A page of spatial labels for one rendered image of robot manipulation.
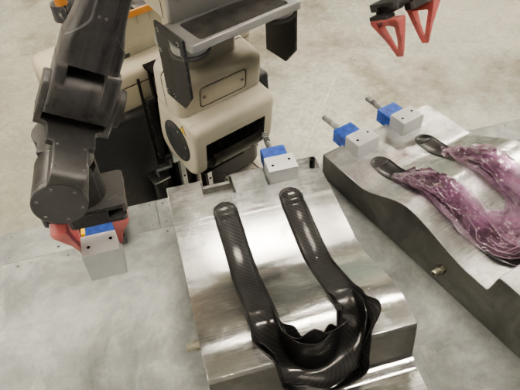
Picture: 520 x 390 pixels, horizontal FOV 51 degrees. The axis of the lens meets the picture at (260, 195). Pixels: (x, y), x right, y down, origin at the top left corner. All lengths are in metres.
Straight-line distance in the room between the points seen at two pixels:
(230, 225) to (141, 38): 0.70
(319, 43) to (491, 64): 0.87
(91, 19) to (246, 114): 0.71
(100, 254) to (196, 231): 0.16
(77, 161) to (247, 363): 0.30
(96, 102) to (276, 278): 0.35
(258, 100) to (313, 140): 1.15
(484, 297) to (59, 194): 0.58
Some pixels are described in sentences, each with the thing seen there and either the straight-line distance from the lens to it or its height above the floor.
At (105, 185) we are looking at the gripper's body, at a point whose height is 1.04.
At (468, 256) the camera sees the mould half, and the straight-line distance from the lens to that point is 0.86.
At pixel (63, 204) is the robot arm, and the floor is 1.12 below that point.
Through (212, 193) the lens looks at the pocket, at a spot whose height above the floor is 0.86.
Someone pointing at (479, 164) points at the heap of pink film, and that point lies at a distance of 0.96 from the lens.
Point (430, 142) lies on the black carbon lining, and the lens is 1.07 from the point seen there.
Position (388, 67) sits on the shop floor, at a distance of 2.86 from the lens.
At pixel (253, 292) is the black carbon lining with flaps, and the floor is 0.89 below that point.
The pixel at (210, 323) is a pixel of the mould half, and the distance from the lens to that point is 0.70.
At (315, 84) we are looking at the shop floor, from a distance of 2.71.
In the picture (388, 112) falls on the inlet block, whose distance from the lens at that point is 1.09.
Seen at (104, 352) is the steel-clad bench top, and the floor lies 0.80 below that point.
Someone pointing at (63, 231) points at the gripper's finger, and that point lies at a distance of 0.72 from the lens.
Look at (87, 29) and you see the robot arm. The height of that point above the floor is 1.26.
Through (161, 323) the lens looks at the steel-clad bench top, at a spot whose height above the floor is 0.80.
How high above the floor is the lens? 1.52
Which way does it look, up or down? 45 degrees down
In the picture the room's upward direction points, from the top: 4 degrees counter-clockwise
